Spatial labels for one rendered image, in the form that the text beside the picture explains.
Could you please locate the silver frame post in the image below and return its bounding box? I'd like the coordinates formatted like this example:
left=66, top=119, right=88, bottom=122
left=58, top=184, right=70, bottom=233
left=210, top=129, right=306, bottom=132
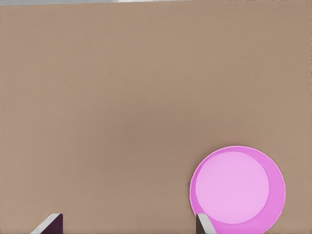
left=0, top=0, right=312, bottom=7

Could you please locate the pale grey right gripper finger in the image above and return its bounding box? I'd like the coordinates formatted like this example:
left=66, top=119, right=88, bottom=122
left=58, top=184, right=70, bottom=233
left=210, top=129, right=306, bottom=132
left=29, top=213, right=64, bottom=234

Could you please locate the pink round bowl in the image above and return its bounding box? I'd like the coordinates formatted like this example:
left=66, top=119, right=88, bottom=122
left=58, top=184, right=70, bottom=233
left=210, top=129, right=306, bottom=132
left=189, top=145, right=286, bottom=234

